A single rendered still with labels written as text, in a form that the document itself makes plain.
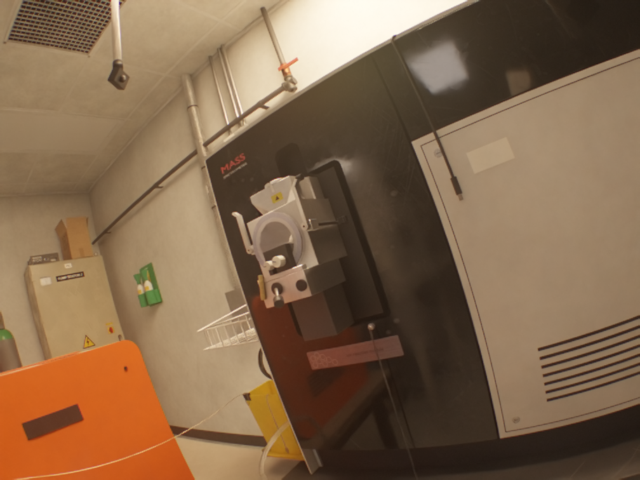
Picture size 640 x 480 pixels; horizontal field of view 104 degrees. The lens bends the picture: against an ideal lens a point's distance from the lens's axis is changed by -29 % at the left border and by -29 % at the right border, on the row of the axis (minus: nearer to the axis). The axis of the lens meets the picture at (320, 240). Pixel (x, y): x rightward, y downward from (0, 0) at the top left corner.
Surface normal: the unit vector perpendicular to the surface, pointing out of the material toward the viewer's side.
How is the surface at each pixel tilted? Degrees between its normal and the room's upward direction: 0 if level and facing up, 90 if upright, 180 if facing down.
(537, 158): 90
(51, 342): 90
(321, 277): 90
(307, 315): 90
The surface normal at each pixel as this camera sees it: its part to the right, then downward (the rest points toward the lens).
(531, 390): -0.51, 0.10
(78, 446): 0.80, -0.31
